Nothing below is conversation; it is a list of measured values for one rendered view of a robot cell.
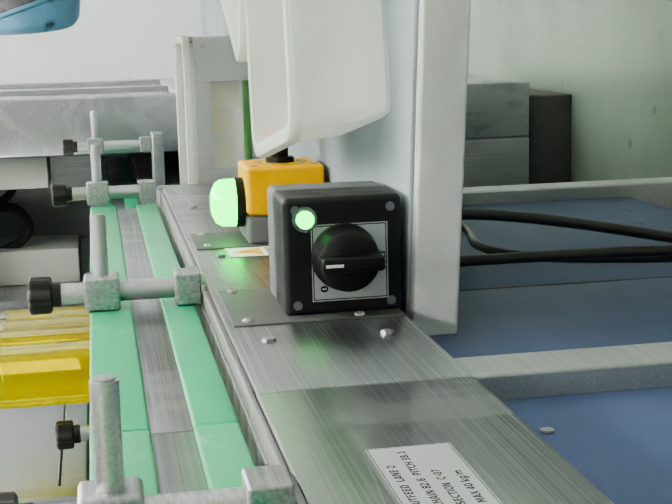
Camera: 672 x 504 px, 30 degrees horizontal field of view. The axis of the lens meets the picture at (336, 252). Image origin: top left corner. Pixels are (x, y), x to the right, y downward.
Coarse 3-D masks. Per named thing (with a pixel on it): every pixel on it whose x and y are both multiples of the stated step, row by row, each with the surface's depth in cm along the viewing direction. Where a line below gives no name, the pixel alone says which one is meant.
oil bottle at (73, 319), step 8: (8, 320) 141; (16, 320) 141; (24, 320) 141; (32, 320) 141; (40, 320) 141; (48, 320) 141; (56, 320) 141; (64, 320) 141; (72, 320) 140; (80, 320) 140; (88, 320) 140; (0, 328) 138; (8, 328) 138
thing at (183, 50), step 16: (176, 48) 171; (192, 48) 157; (176, 64) 172; (192, 64) 157; (176, 80) 172; (192, 80) 158; (176, 96) 173; (192, 96) 158; (192, 112) 157; (192, 128) 158; (192, 144) 158; (192, 160) 158; (192, 176) 159
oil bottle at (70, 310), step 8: (0, 312) 146; (8, 312) 146; (16, 312) 146; (24, 312) 146; (56, 312) 145; (64, 312) 145; (72, 312) 145; (80, 312) 145; (88, 312) 145; (0, 320) 143
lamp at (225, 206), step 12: (228, 180) 113; (240, 180) 113; (216, 192) 112; (228, 192) 112; (240, 192) 112; (216, 204) 112; (228, 204) 112; (240, 204) 112; (216, 216) 112; (228, 216) 112; (240, 216) 112
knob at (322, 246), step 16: (336, 224) 83; (352, 224) 83; (320, 240) 82; (336, 240) 81; (352, 240) 81; (368, 240) 81; (320, 256) 81; (336, 256) 81; (352, 256) 81; (368, 256) 80; (320, 272) 82; (336, 272) 80; (352, 272) 82; (368, 272) 82; (336, 288) 82; (352, 288) 82
